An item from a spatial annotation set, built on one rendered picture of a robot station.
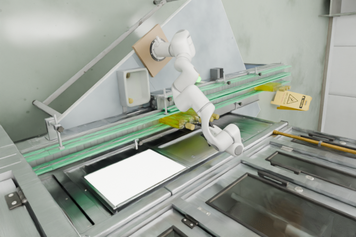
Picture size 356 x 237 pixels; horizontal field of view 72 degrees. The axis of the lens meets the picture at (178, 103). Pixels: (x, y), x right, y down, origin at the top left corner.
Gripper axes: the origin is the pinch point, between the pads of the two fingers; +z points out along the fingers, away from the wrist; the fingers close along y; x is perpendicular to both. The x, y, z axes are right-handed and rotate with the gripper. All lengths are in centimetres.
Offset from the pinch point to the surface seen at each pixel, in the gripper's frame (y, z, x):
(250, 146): -14.5, -7.6, -27.8
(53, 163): -3, 14, 77
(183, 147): -12.5, 10.7, 8.4
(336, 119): -182, 232, -553
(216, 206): -16.0, -38.0, 19.6
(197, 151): -12.5, 2.3, 3.3
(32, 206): 23, -59, 78
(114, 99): 16, 42, 38
